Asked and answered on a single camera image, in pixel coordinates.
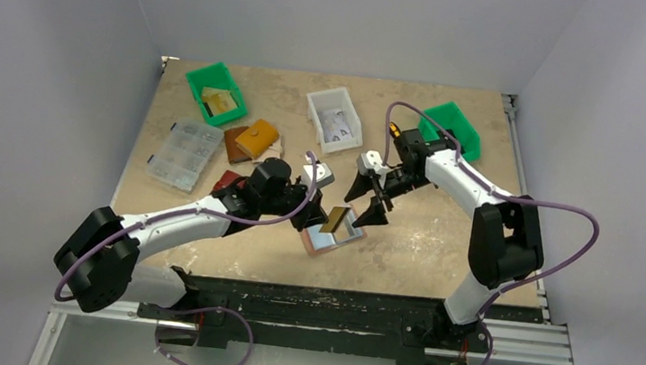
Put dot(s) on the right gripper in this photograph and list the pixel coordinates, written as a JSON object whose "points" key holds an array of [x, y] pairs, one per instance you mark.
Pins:
{"points": [[382, 191]]}

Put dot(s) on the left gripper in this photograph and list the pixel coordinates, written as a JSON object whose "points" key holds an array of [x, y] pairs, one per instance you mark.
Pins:
{"points": [[310, 215]]}

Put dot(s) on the pink card holder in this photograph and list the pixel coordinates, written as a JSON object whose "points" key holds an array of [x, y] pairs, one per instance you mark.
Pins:
{"points": [[316, 246]]}

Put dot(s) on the gold card with black stripe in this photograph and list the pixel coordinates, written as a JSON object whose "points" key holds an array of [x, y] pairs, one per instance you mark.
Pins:
{"points": [[210, 109]]}

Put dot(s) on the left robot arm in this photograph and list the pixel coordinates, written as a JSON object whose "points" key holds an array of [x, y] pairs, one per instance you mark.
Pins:
{"points": [[98, 262]]}

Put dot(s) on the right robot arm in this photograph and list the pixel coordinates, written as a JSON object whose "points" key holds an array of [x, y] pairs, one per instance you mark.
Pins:
{"points": [[505, 241]]}

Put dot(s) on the beige card holder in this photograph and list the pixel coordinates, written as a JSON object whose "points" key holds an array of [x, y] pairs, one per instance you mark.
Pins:
{"points": [[274, 151]]}

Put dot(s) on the cards in white bin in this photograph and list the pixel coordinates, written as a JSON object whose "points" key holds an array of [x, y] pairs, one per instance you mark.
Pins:
{"points": [[335, 125]]}

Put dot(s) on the red card holder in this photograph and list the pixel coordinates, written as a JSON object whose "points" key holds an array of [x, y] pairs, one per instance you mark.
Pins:
{"points": [[228, 178]]}

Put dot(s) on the yellow card holder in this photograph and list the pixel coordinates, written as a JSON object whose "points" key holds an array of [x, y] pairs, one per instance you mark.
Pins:
{"points": [[256, 139]]}

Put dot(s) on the brown card holder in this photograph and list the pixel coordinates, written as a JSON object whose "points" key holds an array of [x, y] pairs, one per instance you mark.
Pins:
{"points": [[234, 154]]}

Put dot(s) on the cards in green bin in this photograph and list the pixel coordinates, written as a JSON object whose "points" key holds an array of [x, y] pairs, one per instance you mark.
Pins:
{"points": [[220, 98]]}

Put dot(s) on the yellow black screwdriver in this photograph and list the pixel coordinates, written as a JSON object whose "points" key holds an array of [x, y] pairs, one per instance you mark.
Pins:
{"points": [[394, 131]]}

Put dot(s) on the white bin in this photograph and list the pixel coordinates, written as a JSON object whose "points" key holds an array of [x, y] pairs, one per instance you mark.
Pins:
{"points": [[338, 97]]}

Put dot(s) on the right green bin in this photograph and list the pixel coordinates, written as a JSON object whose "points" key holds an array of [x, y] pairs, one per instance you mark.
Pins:
{"points": [[450, 117]]}

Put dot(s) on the green bin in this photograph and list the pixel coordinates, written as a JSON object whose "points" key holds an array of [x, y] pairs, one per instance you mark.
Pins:
{"points": [[219, 76], [450, 117]]}

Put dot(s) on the clear compartment organizer box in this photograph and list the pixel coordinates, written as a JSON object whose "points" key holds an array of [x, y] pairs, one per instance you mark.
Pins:
{"points": [[184, 154]]}

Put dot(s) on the left green bin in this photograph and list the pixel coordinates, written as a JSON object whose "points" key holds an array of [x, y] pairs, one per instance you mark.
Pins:
{"points": [[219, 76]]}

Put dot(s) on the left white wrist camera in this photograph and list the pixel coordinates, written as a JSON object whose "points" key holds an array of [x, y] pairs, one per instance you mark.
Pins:
{"points": [[318, 175]]}

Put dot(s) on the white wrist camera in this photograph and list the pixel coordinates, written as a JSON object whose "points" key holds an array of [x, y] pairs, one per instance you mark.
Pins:
{"points": [[318, 175], [372, 161]]}

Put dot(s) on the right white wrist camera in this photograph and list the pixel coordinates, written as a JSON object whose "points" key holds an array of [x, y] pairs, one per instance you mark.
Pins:
{"points": [[372, 161]]}

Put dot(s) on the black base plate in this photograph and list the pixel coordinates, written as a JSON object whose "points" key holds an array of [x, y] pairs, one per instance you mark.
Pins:
{"points": [[374, 325]]}

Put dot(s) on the aluminium frame rail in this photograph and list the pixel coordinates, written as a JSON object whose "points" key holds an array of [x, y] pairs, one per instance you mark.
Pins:
{"points": [[515, 341]]}

